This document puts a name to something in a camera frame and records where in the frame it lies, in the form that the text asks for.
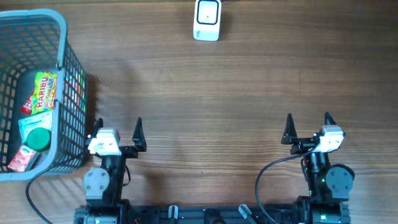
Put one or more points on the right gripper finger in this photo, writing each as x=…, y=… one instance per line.
x=290, y=134
x=329, y=120

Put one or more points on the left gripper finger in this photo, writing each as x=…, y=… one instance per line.
x=97, y=127
x=138, y=137

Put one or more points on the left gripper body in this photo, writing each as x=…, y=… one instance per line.
x=129, y=152

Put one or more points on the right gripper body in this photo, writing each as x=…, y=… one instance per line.
x=302, y=145

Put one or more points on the mint green tissue pack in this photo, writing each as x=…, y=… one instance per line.
x=41, y=120

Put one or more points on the Haribo gummy candy bag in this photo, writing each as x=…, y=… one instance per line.
x=43, y=98

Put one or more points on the green lid plastic jar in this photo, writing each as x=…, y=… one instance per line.
x=39, y=139

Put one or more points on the red Nescafe stick sachet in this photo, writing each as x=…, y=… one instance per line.
x=27, y=106

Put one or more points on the red pocket tissue pack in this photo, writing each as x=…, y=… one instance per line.
x=23, y=160

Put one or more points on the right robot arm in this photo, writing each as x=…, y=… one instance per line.
x=328, y=185

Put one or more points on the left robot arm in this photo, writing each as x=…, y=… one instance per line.
x=104, y=185

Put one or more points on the white barcode scanner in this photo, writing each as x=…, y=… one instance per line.
x=207, y=20

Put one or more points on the grey plastic shopping basket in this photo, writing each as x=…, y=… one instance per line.
x=35, y=41

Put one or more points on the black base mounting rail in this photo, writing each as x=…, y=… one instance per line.
x=276, y=213

